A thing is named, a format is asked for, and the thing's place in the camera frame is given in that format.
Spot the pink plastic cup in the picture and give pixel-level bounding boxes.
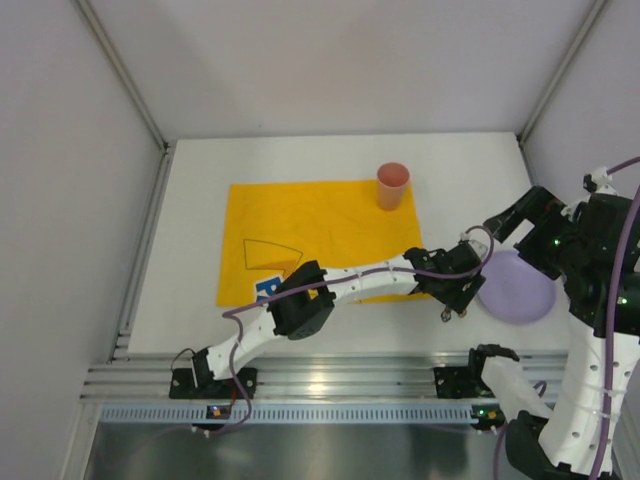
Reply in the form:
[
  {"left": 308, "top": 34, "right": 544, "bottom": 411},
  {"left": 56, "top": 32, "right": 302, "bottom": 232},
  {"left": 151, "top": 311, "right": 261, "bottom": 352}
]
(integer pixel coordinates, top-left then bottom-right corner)
[{"left": 376, "top": 162, "right": 410, "bottom": 211}]

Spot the yellow printed cloth placemat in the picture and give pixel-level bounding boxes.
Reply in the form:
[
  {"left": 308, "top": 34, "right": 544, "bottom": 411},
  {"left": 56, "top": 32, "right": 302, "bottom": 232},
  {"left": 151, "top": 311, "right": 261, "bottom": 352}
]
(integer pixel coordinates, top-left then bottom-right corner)
[{"left": 216, "top": 180, "right": 423, "bottom": 307}]

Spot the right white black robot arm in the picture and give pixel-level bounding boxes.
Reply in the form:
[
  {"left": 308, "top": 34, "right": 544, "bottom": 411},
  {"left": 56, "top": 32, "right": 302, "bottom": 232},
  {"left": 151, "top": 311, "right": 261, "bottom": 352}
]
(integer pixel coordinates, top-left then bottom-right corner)
[{"left": 469, "top": 186, "right": 639, "bottom": 479}]

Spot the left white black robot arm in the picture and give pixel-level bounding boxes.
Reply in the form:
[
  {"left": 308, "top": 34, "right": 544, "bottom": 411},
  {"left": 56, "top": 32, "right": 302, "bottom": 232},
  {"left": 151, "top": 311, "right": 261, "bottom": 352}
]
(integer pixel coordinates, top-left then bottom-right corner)
[{"left": 191, "top": 235, "right": 494, "bottom": 389}]

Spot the lilac plastic plate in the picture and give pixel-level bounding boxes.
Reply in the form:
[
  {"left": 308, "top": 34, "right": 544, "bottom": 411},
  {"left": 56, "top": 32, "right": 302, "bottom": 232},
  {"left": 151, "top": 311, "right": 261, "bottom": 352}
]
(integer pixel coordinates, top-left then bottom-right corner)
[{"left": 477, "top": 250, "right": 556, "bottom": 326}]

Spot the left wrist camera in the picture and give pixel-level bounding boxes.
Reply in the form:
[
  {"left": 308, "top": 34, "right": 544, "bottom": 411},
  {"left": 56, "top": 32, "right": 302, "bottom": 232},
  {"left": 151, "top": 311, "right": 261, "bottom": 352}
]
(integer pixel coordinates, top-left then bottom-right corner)
[{"left": 468, "top": 239, "right": 489, "bottom": 259}]

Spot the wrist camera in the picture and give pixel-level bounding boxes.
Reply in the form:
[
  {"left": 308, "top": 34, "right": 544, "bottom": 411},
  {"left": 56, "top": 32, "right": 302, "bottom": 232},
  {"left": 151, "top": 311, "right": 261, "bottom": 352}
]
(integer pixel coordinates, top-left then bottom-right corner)
[
  {"left": 468, "top": 239, "right": 489, "bottom": 259},
  {"left": 582, "top": 167, "right": 618, "bottom": 196}
]

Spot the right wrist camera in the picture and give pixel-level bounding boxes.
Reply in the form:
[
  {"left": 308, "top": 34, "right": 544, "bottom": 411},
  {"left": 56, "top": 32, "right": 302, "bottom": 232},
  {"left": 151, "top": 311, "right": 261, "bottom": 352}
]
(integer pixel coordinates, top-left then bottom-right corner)
[{"left": 582, "top": 167, "right": 618, "bottom": 196}]

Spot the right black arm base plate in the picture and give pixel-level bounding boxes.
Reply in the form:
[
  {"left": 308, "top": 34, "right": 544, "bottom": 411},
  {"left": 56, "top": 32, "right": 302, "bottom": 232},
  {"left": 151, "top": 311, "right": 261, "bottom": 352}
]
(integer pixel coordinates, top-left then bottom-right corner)
[{"left": 433, "top": 366, "right": 481, "bottom": 400}]

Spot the aluminium frame post right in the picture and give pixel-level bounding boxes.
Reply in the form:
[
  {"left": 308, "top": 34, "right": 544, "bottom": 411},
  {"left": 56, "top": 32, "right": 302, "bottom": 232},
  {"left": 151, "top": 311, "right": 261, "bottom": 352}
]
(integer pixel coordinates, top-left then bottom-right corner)
[{"left": 517, "top": 0, "right": 614, "bottom": 146}]

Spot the aluminium frame post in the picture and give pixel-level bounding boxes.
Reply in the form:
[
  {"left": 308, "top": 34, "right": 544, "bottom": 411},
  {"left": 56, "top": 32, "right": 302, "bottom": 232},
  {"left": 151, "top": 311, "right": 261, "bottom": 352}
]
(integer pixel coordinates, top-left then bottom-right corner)
[
  {"left": 74, "top": 0, "right": 171, "bottom": 151},
  {"left": 517, "top": 0, "right": 614, "bottom": 146}
]

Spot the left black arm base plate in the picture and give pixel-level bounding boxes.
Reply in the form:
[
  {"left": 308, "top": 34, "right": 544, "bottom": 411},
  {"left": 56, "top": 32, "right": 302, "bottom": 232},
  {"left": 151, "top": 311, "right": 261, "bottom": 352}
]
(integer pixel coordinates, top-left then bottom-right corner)
[{"left": 168, "top": 367, "right": 258, "bottom": 400}]

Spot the aluminium frame post left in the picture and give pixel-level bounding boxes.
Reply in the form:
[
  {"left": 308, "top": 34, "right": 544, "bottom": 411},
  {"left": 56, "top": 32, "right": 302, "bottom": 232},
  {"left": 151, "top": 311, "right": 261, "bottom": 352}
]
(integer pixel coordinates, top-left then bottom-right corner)
[{"left": 74, "top": 0, "right": 171, "bottom": 151}]

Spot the aluminium mounting rail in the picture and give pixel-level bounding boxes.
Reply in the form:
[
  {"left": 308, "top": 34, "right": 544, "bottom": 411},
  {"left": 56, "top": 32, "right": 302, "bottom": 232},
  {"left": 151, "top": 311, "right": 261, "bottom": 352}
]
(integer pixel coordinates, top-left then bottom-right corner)
[{"left": 79, "top": 352, "right": 624, "bottom": 401}]

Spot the slotted grey cable duct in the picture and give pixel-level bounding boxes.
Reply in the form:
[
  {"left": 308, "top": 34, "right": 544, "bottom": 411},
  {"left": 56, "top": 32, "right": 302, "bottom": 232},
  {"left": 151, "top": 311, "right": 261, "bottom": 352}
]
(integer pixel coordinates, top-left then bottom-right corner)
[{"left": 100, "top": 402, "right": 504, "bottom": 429}]

